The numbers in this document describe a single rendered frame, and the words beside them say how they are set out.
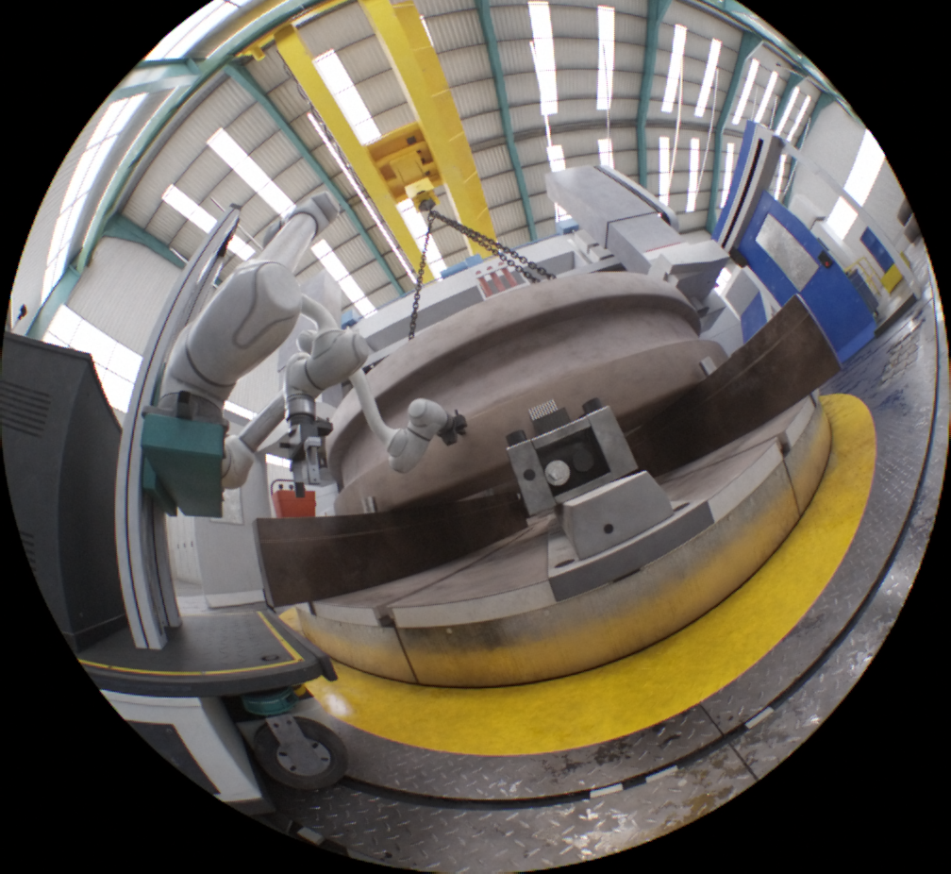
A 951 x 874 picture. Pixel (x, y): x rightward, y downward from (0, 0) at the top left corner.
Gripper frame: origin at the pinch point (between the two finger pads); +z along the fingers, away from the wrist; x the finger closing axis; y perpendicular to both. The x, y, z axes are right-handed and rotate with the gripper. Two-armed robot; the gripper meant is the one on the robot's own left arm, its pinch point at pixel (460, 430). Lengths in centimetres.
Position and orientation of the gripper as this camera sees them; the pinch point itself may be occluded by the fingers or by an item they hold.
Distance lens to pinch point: 129.5
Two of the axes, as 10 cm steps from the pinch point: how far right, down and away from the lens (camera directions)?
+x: -8.8, 4.2, 2.2
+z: 3.6, 3.0, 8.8
